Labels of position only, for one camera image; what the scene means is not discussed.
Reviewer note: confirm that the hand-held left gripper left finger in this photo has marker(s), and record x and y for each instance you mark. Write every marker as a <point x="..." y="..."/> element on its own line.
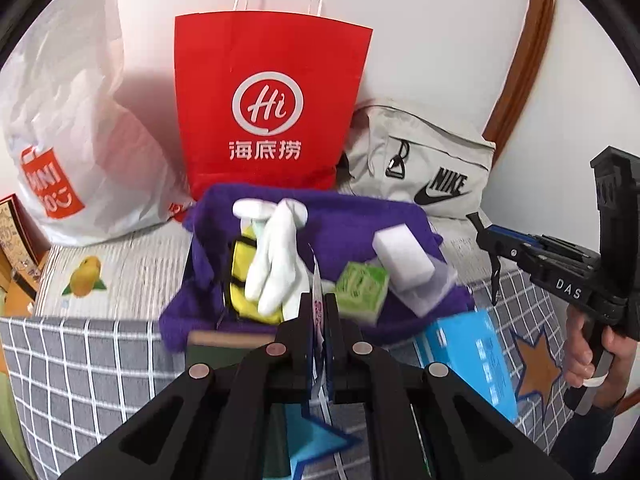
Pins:
<point x="305" y="340"/>

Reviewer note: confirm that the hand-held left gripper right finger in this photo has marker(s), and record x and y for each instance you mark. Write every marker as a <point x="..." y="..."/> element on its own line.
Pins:
<point x="336" y="340"/>

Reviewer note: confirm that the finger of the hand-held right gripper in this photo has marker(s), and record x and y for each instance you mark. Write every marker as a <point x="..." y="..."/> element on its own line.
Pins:
<point x="505" y="255"/>
<point x="505" y="234"/>

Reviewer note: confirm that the white printed sachet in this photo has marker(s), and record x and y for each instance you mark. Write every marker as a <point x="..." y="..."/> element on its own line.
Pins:
<point x="320" y="305"/>

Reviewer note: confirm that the white cotton glove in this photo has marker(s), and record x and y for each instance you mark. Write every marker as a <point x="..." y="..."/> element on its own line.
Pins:
<point x="280" y="250"/>

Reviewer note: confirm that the purple fleece towel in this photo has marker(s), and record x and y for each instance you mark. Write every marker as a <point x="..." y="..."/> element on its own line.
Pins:
<point x="340" y="220"/>

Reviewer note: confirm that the person's right forearm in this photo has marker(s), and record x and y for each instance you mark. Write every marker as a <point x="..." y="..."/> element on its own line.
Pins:
<point x="585" y="440"/>

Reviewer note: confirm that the person's right hand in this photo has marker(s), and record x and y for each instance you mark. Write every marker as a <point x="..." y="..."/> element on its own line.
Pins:
<point x="580" y="355"/>

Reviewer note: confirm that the green small box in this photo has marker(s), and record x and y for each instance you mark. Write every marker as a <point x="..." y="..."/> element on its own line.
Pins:
<point x="360" y="290"/>

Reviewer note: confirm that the dark green box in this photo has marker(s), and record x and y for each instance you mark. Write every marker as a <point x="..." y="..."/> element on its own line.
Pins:
<point x="225" y="347"/>

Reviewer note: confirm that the white foam sponge block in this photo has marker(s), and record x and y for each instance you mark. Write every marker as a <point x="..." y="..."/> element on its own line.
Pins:
<point x="402" y="255"/>

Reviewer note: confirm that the beige backpack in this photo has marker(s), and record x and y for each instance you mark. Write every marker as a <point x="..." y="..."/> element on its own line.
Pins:
<point x="430" y="160"/>

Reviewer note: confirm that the blue packet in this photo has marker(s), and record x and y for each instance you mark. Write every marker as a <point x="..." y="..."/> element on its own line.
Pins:
<point x="470" y="360"/>

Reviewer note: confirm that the grey checked blanket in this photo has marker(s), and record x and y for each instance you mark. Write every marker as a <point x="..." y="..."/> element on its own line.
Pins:
<point x="100" y="360"/>

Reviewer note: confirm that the red paper bag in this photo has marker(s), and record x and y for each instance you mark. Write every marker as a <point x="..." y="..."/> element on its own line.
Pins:
<point x="270" y="60"/>

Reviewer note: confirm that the brown patterned box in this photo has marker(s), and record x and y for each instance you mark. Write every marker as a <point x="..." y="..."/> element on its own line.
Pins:
<point x="17" y="250"/>

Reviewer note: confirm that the white plastic shopping bag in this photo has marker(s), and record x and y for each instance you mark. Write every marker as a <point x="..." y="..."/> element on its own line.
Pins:
<point x="75" y="110"/>

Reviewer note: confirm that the brown wooden frame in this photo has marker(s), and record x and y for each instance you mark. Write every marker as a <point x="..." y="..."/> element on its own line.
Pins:
<point x="530" y="50"/>

